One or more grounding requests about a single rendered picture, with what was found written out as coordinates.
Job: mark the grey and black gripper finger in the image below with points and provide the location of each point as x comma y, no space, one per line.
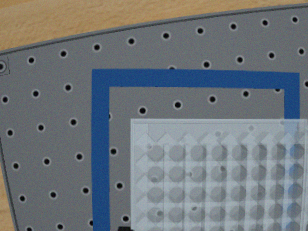
120,228

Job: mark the grey flat base plate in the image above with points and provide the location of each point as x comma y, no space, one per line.
46,92

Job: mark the blue l-shaped tape strip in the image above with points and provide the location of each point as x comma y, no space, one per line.
102,79

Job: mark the white well plate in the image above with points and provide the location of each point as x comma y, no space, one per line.
281,196

